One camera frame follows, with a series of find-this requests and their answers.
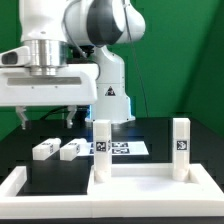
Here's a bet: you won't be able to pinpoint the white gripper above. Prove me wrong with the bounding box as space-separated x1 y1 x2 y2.
0 63 99 130

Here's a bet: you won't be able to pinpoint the white desk tabletop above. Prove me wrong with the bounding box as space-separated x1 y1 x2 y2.
87 163 224 202

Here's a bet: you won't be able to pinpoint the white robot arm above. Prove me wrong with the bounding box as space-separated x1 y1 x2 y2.
0 0 146 127

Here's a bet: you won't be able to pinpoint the fiducial marker sheet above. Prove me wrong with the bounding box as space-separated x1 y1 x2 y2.
87 140 150 157

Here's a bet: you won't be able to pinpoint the white U-shaped fence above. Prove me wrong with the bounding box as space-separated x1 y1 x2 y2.
0 166 224 219

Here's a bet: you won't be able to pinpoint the black cables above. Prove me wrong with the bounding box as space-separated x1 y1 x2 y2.
39 105 88 121

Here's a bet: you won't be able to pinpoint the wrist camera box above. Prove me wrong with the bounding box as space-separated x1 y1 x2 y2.
0 46 31 67

